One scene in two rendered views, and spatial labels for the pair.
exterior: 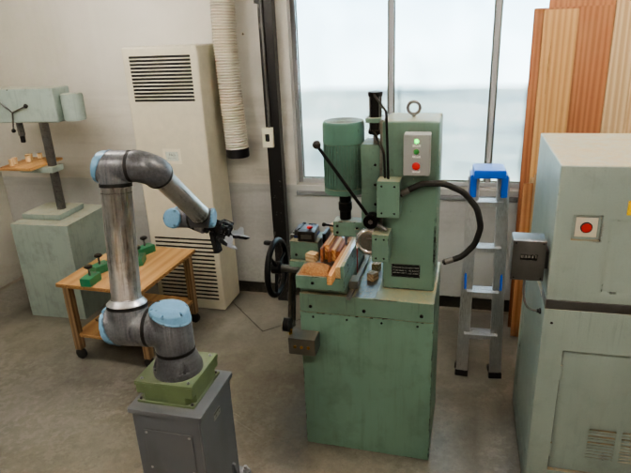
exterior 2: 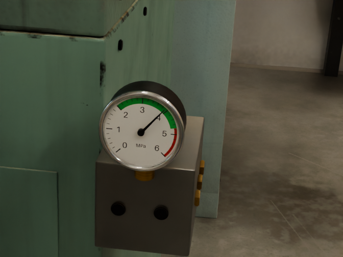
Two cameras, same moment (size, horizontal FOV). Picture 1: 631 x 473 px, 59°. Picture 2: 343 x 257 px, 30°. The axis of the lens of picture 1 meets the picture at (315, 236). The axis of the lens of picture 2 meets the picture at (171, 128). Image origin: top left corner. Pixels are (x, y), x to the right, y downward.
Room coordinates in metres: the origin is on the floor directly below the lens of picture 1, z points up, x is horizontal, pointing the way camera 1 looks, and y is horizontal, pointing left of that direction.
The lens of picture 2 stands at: (2.21, 0.58, 0.84)
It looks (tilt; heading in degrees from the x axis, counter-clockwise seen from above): 22 degrees down; 259
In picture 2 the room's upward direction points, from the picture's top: 3 degrees clockwise
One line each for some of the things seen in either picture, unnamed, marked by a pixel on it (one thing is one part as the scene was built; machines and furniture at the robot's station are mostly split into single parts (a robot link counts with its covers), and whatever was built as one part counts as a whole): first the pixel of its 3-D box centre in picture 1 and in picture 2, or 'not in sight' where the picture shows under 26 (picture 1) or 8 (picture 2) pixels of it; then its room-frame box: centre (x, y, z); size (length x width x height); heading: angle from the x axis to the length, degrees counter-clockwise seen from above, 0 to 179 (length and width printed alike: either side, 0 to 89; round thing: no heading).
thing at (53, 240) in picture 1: (61, 202); not in sight; (3.79, 1.78, 0.79); 0.62 x 0.48 x 1.58; 77
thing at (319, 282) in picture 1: (326, 255); not in sight; (2.41, -0.05, 0.87); 0.61 x 0.30 x 0.06; 164
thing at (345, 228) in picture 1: (349, 228); not in sight; (2.33, -0.16, 1.03); 0.14 x 0.07 x 0.09; 74
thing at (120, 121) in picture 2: (287, 327); (144, 134); (2.14, 0.14, 0.65); 0.06 x 0.04 x 0.08; 164
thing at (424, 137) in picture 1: (417, 153); not in sight; (2.11, -0.41, 1.40); 0.10 x 0.06 x 0.16; 74
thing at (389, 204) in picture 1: (389, 197); not in sight; (2.13, -0.30, 1.23); 0.09 x 0.08 x 0.15; 74
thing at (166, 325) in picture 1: (169, 326); not in sight; (1.87, 0.57, 0.83); 0.17 x 0.15 x 0.18; 80
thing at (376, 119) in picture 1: (377, 113); not in sight; (2.30, -0.27, 1.54); 0.08 x 0.08 x 0.17; 74
